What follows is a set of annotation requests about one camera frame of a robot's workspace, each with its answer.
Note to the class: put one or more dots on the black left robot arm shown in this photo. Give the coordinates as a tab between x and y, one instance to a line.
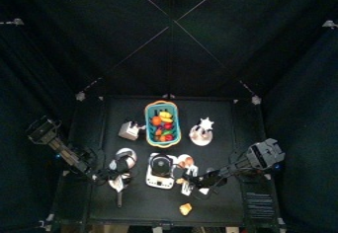
66	151

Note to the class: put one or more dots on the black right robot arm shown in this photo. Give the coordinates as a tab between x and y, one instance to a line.
260	156

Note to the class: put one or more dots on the small orange toy food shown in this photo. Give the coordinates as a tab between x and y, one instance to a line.
179	180

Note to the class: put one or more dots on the white plate with egg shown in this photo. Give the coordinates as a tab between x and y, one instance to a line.
189	161

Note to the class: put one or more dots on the black toy pot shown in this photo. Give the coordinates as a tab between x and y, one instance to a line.
161	165

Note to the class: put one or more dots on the yellow toy bread piece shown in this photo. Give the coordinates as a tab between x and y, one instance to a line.
186	209

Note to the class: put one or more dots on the white toy toaster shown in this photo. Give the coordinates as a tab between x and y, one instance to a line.
130	131

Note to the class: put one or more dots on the teal basket with orange rim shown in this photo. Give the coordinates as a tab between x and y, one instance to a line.
151	135

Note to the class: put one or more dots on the red toy tomato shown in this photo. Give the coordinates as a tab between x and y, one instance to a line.
169	138

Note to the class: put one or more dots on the white star-topped toy stand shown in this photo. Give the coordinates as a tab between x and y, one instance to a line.
202	135

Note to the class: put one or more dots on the orange toy carrot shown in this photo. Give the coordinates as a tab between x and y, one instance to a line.
158	132

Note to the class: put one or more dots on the green toy vegetable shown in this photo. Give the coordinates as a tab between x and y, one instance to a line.
167	132

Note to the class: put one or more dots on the orange toy fruit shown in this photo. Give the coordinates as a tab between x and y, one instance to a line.
157	120

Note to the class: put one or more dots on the red toy apple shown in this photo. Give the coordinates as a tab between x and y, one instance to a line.
169	126

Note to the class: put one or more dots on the yellow toy banana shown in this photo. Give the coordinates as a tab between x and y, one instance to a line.
166	116

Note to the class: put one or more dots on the grey frame clamp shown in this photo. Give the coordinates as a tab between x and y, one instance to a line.
329	23
80	96
18	22
255	99

